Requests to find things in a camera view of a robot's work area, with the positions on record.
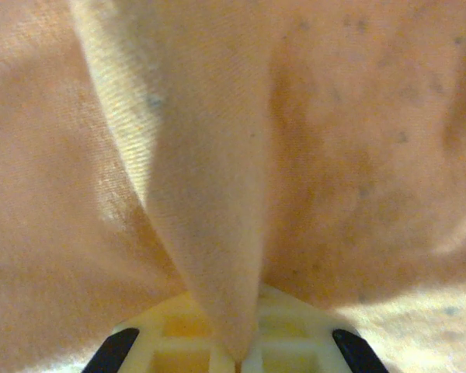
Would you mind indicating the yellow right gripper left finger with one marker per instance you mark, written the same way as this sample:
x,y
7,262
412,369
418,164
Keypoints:
x,y
171,342

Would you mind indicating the yellow t-shirt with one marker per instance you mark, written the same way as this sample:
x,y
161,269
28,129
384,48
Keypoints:
x,y
217,155

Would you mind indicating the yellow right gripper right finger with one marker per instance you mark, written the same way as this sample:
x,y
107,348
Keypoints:
x,y
295,342

